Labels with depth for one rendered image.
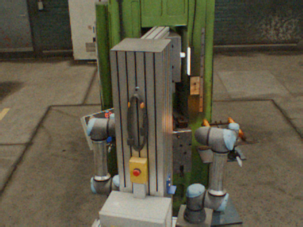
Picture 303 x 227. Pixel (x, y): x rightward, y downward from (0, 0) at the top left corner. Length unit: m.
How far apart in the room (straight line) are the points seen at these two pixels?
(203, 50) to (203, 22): 0.25
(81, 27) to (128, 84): 6.86
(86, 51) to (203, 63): 5.51
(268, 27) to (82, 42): 4.38
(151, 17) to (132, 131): 1.55
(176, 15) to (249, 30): 6.28
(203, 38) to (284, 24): 6.41
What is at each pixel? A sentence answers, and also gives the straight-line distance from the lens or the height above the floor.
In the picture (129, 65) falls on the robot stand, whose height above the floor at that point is 1.96.
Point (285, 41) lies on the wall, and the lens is 9.87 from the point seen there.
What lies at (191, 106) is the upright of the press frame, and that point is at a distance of 3.62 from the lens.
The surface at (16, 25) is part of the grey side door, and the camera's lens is 9.70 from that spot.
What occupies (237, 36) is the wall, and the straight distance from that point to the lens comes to 9.50.
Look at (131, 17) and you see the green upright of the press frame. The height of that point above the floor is 1.92.
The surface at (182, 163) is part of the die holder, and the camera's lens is 3.64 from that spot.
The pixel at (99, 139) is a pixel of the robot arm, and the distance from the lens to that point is 2.46.
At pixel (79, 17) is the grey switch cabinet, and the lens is 8.63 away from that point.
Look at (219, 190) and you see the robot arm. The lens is 2.43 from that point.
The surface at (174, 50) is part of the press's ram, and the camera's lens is 3.26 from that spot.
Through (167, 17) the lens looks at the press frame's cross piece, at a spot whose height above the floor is 1.90.
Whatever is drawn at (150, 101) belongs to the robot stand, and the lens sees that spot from 1.85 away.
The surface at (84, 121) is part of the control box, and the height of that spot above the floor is 1.17.
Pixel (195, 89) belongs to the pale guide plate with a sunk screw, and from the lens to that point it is 3.55.
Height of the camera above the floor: 2.49
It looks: 24 degrees down
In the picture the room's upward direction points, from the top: 2 degrees counter-clockwise
